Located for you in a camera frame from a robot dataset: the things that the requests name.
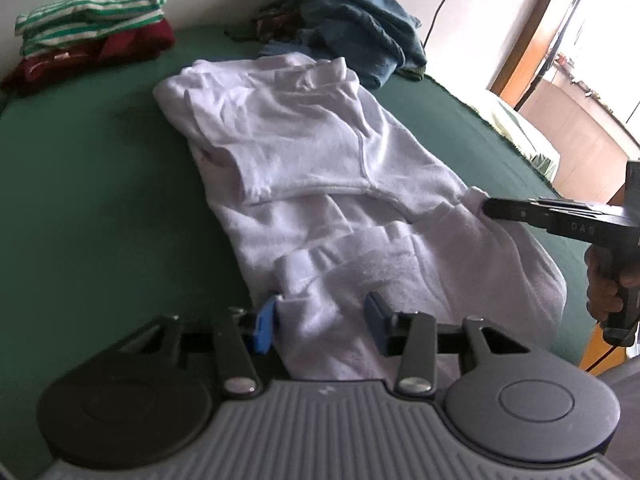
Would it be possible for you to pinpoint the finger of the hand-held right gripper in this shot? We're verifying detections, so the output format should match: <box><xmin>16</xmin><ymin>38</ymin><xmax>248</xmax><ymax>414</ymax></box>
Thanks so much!
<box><xmin>481</xmin><ymin>197</ymin><xmax>557</xmax><ymax>234</ymax></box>

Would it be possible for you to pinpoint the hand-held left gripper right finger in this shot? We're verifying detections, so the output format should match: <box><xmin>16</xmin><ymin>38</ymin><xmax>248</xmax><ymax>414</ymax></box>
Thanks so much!
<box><xmin>364</xmin><ymin>292</ymin><xmax>535</xmax><ymax>399</ymax></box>

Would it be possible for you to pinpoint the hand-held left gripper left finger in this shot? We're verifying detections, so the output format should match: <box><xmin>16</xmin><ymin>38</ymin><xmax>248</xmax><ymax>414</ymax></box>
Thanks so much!
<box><xmin>117</xmin><ymin>294</ymin><xmax>279</xmax><ymax>399</ymax></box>

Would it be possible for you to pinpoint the pile of blue clothes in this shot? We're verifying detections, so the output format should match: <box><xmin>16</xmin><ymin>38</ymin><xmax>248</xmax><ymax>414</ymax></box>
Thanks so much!
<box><xmin>257</xmin><ymin>0</ymin><xmax>428</xmax><ymax>91</ymax></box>

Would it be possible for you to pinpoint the person's right hand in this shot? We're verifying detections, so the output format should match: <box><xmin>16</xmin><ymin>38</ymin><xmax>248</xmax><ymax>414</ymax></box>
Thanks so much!
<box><xmin>584</xmin><ymin>246</ymin><xmax>623</xmax><ymax>324</ymax></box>

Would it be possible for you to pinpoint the wooden cabinet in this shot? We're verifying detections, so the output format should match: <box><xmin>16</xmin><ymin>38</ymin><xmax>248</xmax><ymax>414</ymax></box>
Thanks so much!
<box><xmin>520</xmin><ymin>77</ymin><xmax>640</xmax><ymax>206</ymax></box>

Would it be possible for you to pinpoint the green bed sheet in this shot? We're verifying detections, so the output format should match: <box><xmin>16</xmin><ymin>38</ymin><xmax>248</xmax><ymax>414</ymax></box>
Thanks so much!
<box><xmin>0</xmin><ymin>25</ymin><xmax>626</xmax><ymax>466</ymax></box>

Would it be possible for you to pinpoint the dark patterned cloth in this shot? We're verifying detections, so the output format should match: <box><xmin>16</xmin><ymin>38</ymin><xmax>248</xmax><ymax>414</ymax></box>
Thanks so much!
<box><xmin>250</xmin><ymin>2</ymin><xmax>306</xmax><ymax>43</ymax></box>

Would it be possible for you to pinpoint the dark red folded garment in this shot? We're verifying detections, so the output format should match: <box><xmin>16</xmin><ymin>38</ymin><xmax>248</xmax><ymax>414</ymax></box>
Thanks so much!
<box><xmin>0</xmin><ymin>20</ymin><xmax>176</xmax><ymax>96</ymax></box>

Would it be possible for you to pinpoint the green white striped folded garment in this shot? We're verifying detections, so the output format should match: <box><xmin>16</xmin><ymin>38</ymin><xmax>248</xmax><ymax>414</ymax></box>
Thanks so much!
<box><xmin>15</xmin><ymin>0</ymin><xmax>168</xmax><ymax>58</ymax></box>

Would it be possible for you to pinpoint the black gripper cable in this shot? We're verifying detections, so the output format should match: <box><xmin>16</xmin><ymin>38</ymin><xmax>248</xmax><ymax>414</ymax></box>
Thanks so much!
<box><xmin>585</xmin><ymin>342</ymin><xmax>626</xmax><ymax>376</ymax></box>

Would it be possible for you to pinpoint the wooden door frame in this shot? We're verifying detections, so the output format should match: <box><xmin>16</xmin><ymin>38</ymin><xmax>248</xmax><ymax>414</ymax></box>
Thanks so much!
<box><xmin>487</xmin><ymin>0</ymin><xmax>576</xmax><ymax>111</ymax></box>

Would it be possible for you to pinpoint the black wall cable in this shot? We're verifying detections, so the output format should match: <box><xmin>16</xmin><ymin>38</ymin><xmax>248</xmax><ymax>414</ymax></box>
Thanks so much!
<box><xmin>425</xmin><ymin>0</ymin><xmax>466</xmax><ymax>51</ymax></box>

